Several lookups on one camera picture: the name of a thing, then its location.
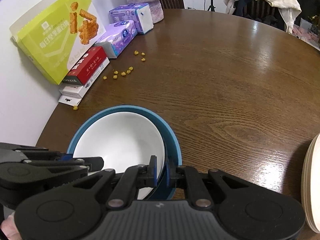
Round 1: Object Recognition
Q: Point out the white bowl black rim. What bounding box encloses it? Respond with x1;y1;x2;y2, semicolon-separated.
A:
73;112;166;201

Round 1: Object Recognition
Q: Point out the blue plastic bowl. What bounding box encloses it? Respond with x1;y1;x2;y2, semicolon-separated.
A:
66;105;183;201

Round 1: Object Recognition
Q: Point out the cream plate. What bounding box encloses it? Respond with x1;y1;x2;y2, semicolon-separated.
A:
301;134;319;233

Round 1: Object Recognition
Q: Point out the person's left hand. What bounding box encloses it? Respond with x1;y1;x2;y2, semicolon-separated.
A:
1;212;22;240

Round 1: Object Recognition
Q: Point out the white flat boxes stack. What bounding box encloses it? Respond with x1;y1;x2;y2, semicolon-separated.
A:
58;58;110;106

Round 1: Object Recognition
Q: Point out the red gift box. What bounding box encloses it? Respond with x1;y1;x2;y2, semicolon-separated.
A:
62;46;107;86

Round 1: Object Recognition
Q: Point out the yellow-green snack box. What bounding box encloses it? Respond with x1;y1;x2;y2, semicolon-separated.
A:
9;0;105;85

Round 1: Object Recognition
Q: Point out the purple tissue pack front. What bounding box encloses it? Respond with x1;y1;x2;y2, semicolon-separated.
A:
94;20;137;59

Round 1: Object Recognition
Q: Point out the purple tissue pack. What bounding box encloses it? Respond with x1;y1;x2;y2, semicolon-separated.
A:
109;3;154;34
94;20;137;59

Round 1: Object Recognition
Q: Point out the purple tissue pack rear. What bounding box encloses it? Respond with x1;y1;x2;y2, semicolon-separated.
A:
109;3;154;34

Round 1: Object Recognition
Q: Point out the chair with cream blanket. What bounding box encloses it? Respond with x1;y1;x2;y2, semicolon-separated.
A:
223;0;302;34

